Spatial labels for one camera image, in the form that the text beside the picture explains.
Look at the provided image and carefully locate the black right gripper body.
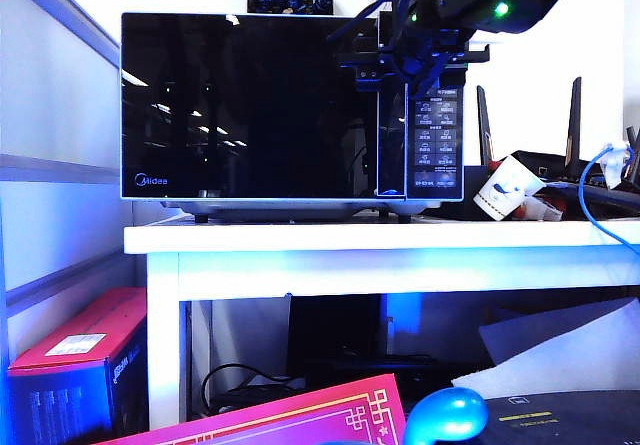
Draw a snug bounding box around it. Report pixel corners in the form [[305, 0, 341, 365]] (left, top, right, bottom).
[[335, 27, 491, 69]]

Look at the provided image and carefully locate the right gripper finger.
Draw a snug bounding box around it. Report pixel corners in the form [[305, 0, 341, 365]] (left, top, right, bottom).
[[353, 64, 381, 91], [410, 64, 444, 91]]

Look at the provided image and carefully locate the black glass microwave door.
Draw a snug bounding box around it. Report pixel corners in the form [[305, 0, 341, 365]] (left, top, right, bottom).
[[121, 12, 407, 200]]

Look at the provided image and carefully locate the black Midea microwave oven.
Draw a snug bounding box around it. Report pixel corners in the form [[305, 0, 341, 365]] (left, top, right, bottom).
[[121, 12, 466, 224]]

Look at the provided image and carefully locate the small black box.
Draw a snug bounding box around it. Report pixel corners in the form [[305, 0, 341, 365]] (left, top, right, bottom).
[[462, 164, 501, 222]]

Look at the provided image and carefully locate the pink gift box gold pattern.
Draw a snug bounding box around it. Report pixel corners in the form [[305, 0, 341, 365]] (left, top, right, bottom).
[[94, 373, 409, 445]]

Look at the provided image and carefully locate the black box yellow print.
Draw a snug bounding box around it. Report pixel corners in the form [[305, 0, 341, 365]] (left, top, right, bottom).
[[472, 389, 640, 445]]

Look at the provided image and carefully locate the white paper cup blue print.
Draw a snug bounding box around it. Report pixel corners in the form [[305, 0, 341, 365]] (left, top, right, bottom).
[[473, 154, 545, 223]]

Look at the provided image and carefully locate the black router with antennas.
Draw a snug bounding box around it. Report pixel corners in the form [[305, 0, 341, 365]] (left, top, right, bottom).
[[474, 77, 640, 216]]

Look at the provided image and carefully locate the white table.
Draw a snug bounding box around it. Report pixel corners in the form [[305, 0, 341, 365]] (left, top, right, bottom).
[[123, 217, 640, 431]]

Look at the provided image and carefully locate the red white crumpled packet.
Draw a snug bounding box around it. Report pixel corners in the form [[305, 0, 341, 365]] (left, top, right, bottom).
[[517, 184, 569, 221]]

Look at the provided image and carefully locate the white tape tag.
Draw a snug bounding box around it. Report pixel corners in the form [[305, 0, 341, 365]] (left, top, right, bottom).
[[599, 140, 632, 189]]

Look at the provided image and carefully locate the white foam sheet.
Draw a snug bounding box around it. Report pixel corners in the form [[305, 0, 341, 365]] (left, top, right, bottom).
[[449, 297, 640, 401]]

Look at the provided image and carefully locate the shiny blue balloon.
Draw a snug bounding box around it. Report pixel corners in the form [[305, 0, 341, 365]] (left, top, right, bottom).
[[402, 387, 490, 445]]

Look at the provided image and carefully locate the red and blue carton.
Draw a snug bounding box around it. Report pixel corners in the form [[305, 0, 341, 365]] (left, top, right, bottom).
[[7, 287, 151, 445]]

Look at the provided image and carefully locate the blue robot arm cable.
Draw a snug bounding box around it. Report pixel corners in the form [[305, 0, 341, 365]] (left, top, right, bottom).
[[327, 0, 441, 91]]

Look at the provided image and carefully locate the blue network cable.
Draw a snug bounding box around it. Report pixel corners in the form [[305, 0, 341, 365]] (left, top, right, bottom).
[[578, 142, 640, 261]]

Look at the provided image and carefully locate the black power cable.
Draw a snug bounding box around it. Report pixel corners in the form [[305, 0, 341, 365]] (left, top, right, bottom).
[[201, 363, 306, 419]]

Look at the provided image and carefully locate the grey partition frame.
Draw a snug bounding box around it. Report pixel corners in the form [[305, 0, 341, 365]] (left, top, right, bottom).
[[0, 0, 126, 311]]

